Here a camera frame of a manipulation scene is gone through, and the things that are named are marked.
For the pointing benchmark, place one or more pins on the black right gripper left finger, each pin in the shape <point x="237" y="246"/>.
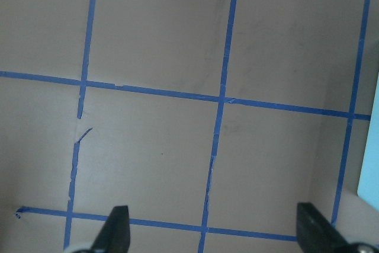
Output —
<point x="114" y="236"/>

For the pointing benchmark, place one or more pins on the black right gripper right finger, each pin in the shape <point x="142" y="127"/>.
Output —
<point x="314" y="233"/>

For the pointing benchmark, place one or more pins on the light blue plastic bin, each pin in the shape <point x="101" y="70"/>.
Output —
<point x="368" y="180"/>

